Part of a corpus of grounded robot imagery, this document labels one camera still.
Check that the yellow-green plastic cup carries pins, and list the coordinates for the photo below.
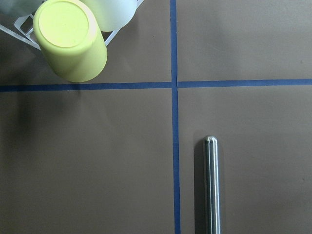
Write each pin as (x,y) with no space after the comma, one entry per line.
(70,39)

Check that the pale mint plastic cup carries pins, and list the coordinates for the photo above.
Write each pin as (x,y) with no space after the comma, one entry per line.
(112,14)

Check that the white cup rack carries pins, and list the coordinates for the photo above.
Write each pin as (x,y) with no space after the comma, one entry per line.
(25,28)

